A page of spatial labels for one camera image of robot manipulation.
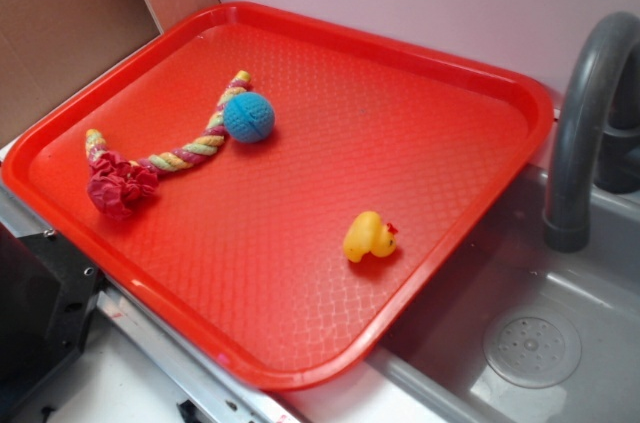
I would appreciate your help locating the black metal bracket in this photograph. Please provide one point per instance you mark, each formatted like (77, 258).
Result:
(48, 293)

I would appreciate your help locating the crumpled red cloth scrunchie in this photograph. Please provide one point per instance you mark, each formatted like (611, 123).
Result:
(115, 185)

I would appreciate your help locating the blue rubber ball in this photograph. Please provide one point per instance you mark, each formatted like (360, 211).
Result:
(249, 117)

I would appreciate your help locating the grey plastic faucet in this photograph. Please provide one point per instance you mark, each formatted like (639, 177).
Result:
(597, 137)

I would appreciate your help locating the red plastic tray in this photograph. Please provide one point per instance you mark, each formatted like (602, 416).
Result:
(243, 255)

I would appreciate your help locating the yellow rubber duck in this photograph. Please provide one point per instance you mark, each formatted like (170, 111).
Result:
(369, 234)

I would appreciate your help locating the brown cardboard panel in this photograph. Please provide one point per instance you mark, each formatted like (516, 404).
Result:
(50, 49)

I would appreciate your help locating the round grey sink drain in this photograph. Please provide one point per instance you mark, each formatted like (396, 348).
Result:
(532, 347)

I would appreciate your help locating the multicolour twisted rope toy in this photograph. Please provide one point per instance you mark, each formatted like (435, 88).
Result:
(203, 147)

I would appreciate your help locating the grey plastic sink basin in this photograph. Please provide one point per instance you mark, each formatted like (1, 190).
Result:
(434, 351)

